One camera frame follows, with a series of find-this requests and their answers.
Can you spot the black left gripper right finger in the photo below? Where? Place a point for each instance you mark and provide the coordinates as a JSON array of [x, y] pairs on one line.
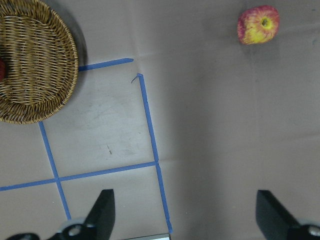
[[277, 223]]

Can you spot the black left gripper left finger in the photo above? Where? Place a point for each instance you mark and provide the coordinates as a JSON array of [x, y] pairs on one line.
[[99, 223]]

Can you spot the red yellow apple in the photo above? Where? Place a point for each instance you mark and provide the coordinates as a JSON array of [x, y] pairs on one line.
[[258, 25]]

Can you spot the woven wicker basket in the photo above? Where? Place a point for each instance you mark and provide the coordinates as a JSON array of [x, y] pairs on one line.
[[41, 61]]

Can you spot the dark red apple in basket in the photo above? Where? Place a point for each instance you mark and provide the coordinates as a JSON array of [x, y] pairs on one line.
[[2, 70]]

